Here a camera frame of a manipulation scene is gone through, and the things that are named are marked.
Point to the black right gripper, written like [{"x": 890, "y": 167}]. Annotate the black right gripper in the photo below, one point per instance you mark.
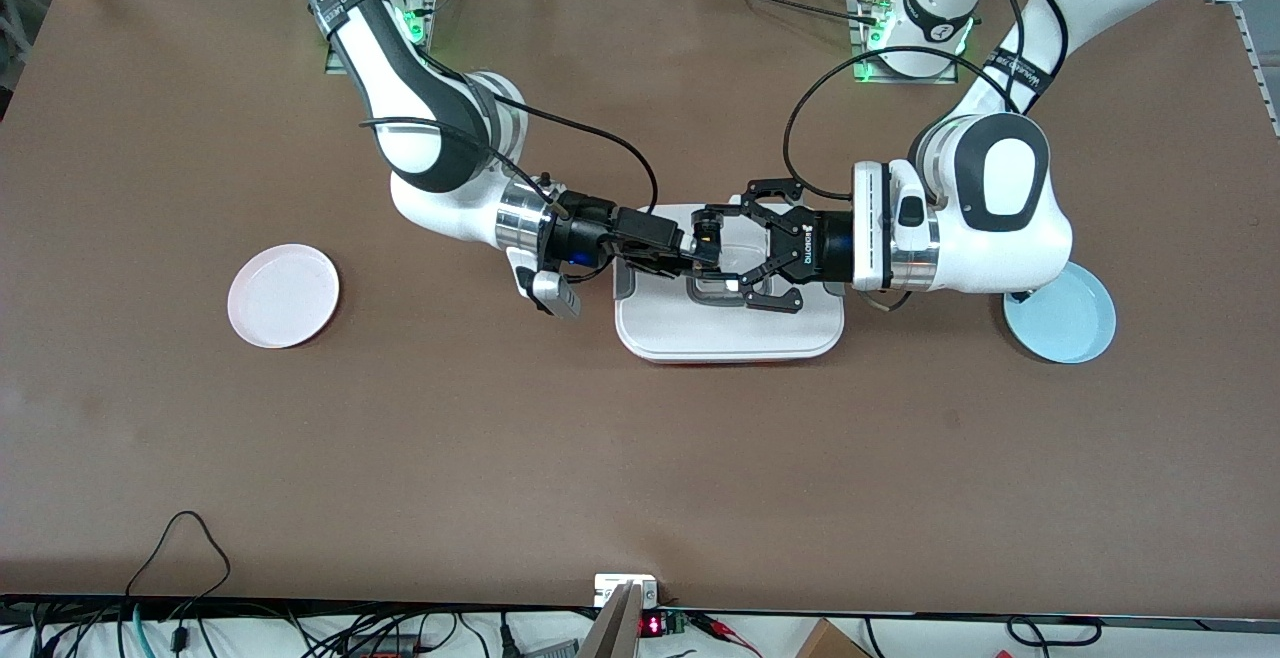
[{"x": 590, "y": 233}]

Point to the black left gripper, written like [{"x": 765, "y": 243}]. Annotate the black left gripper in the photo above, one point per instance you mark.
[{"x": 826, "y": 246}]

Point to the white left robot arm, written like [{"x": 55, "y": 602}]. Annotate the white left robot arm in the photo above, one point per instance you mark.
[{"x": 1000, "y": 208}]

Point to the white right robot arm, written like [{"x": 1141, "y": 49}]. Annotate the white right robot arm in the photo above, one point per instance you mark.
[{"x": 410, "y": 78}]

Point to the white lunch box grey latches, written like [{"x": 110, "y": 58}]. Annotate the white lunch box grey latches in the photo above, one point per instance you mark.
[{"x": 700, "y": 333}]

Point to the light blue round plate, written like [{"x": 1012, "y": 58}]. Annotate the light blue round plate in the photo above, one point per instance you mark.
[{"x": 1065, "y": 328}]

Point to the pink round plate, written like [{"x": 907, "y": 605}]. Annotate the pink round plate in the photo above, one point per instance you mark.
[{"x": 283, "y": 296}]

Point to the red black clip leads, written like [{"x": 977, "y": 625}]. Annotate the red black clip leads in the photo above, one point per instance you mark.
[{"x": 715, "y": 626}]

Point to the red digit display board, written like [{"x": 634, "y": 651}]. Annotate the red digit display board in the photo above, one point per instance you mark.
[{"x": 650, "y": 626}]

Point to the brown cardboard box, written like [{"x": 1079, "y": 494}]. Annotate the brown cardboard box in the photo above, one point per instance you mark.
[{"x": 825, "y": 643}]

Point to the clear plastic bag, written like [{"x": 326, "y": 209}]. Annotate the clear plastic bag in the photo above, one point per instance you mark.
[{"x": 18, "y": 8}]

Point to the white mounting bracket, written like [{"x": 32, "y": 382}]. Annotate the white mounting bracket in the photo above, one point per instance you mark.
[{"x": 605, "y": 588}]

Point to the grey aluminium post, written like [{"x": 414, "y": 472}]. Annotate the grey aluminium post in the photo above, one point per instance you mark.
[{"x": 615, "y": 628}]

